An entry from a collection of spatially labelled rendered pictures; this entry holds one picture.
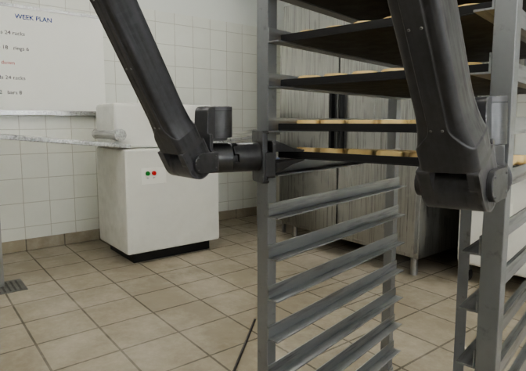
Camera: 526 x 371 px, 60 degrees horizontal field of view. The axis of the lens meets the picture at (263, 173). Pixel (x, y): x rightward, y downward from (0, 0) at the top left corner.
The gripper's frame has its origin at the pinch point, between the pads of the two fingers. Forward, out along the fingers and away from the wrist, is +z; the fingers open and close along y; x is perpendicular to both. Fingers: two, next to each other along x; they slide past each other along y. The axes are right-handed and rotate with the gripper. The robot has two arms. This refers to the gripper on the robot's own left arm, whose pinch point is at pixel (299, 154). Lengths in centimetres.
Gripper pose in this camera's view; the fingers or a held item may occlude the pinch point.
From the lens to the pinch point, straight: 93.6
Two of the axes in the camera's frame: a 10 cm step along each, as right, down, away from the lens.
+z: 9.4, -0.5, 3.3
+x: -3.3, -1.1, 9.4
